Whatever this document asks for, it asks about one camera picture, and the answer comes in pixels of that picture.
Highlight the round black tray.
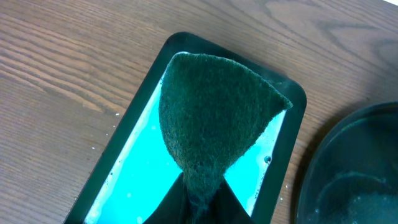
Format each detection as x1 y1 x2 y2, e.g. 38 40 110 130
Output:
294 102 397 223

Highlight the black rectangular water tray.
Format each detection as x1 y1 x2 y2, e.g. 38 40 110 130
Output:
65 32 307 223

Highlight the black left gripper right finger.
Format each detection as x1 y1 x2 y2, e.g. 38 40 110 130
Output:
206 180 254 224

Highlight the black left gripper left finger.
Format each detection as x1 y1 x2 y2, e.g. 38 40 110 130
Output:
144 173 188 224

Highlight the green yellow sponge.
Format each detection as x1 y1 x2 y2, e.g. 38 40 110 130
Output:
159 53 292 217

